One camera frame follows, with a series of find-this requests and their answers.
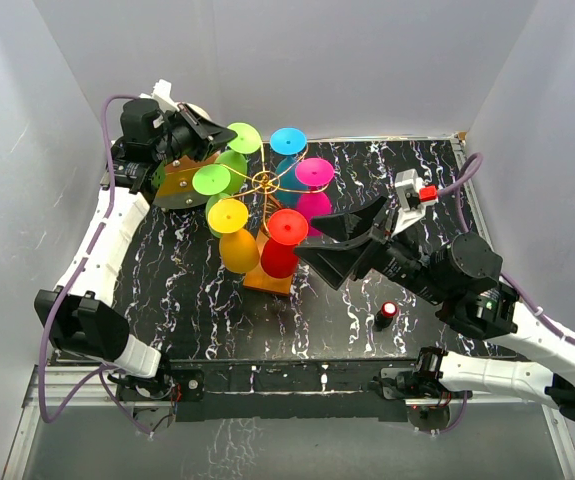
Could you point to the round cream drawer cabinet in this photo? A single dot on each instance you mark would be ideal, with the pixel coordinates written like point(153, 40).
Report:
point(172, 182)

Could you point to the small red-capped black bottle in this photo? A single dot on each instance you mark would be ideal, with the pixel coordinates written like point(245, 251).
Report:
point(385, 316)

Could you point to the red wine glass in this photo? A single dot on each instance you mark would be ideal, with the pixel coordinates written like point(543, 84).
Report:
point(287, 228)

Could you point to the green wine glass front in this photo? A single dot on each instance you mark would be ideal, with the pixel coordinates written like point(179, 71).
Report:
point(212, 181)

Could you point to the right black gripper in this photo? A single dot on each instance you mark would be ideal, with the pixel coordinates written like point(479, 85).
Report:
point(336, 261)

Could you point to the green wine glass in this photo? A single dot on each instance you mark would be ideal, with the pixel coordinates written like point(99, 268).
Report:
point(212, 181)
point(234, 159)

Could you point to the magenta wine glass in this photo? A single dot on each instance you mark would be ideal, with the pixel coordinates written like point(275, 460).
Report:
point(316, 174)

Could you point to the black front mounting rail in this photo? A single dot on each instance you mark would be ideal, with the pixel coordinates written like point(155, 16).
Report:
point(195, 391)

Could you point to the orange wine glass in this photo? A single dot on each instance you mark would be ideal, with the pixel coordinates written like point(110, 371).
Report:
point(237, 246)

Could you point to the gold wire glass rack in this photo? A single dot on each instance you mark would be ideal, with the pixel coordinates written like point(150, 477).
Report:
point(272, 197)

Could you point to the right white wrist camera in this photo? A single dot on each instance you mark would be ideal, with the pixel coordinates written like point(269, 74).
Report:
point(413, 197)

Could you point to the orange wooden rack base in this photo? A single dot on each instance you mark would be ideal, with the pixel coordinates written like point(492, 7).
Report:
point(267, 282)

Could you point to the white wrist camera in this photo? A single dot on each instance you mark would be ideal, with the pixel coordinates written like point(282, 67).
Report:
point(413, 197)
point(161, 93)

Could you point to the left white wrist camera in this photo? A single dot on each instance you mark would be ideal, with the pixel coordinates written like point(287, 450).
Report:
point(161, 93)

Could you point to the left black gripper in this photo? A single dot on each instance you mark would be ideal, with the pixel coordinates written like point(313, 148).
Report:
point(211, 136)

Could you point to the blue wine glass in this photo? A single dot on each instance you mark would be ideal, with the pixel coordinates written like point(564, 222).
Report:
point(288, 143)

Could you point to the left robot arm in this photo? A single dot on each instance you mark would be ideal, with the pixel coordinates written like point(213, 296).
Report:
point(77, 314)

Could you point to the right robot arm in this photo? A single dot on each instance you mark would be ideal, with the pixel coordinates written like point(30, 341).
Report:
point(463, 280)

